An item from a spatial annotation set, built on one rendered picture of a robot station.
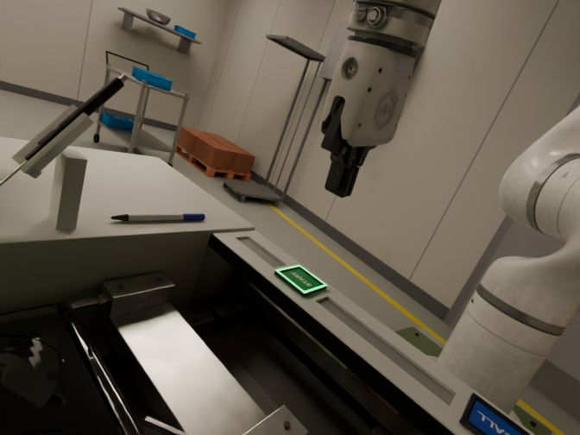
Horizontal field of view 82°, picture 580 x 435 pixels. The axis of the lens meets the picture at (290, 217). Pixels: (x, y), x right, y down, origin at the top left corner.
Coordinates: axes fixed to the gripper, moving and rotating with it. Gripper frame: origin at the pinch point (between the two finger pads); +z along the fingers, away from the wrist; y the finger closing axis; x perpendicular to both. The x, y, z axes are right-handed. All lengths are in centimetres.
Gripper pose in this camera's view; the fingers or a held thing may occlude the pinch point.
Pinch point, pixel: (341, 178)
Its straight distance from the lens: 42.7
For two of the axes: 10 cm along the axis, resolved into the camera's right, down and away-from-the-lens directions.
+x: -7.0, -4.6, 5.5
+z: -2.2, 8.7, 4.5
